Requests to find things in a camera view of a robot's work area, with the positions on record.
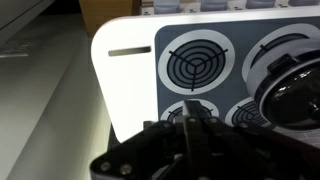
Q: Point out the grey pot with black lid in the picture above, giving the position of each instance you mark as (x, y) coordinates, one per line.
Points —
(290, 100)

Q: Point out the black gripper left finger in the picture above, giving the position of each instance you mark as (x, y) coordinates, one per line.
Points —
(150, 150)

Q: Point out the grey metal cabinet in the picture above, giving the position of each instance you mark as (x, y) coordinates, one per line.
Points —
(40, 100)

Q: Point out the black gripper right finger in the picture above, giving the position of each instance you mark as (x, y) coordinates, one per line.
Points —
(233, 153)

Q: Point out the grey stove knob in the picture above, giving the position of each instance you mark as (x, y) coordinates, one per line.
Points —
(168, 6)
(215, 4)

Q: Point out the grey stove top panel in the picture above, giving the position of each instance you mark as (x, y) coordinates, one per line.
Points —
(240, 86)

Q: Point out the black white toy kitchen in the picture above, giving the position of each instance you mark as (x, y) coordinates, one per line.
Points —
(130, 86)

